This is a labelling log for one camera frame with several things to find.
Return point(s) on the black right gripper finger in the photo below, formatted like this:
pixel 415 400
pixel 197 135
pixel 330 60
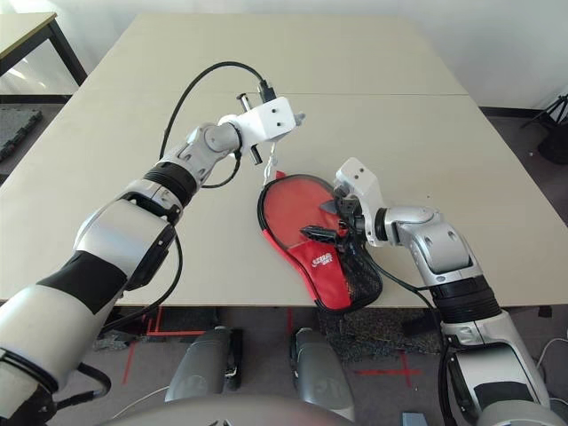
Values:
pixel 337 207
pixel 321 235

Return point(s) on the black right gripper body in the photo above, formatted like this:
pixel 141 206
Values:
pixel 355 226

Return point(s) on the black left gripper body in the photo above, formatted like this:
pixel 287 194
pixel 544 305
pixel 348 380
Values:
pixel 256 156

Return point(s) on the red ping-pong paddle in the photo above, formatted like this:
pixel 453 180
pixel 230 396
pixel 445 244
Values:
pixel 293 208

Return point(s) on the red black paddle case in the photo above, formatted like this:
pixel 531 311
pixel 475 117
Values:
pixel 324 275

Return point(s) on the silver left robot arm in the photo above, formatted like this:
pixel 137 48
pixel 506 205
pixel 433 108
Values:
pixel 115 239

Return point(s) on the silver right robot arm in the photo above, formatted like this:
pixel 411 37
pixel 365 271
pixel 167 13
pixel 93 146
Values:
pixel 448 253

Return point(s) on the short red tape strip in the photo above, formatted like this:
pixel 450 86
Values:
pixel 289 319

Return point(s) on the dark speckled carpet piece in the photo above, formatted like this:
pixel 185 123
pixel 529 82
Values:
pixel 381 333

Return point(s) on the grey robot right leg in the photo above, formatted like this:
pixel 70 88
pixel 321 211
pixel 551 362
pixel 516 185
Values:
pixel 319 373

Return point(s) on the grey robot leg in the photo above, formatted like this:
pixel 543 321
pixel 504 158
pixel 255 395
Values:
pixel 319 373
pixel 199 368

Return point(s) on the black robot foot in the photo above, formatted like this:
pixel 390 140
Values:
pixel 234 355

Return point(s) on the grey robot left leg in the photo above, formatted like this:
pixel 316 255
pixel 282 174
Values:
pixel 199 368

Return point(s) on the grey robot torso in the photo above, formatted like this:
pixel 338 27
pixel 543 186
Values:
pixel 231 415

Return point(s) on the grey blue box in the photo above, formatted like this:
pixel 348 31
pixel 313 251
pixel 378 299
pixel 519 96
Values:
pixel 413 420

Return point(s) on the black tripod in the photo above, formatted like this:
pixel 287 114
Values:
pixel 554 113

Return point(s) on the black foam floor mat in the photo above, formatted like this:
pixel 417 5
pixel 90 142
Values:
pixel 18 131

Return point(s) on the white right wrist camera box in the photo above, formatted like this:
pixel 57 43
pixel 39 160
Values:
pixel 364 182

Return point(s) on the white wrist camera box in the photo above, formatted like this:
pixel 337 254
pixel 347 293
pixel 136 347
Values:
pixel 364 182
pixel 270 122

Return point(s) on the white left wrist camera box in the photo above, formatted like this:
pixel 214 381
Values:
pixel 270 122

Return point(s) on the beige side table black frame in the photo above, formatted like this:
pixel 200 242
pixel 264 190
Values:
pixel 22 31

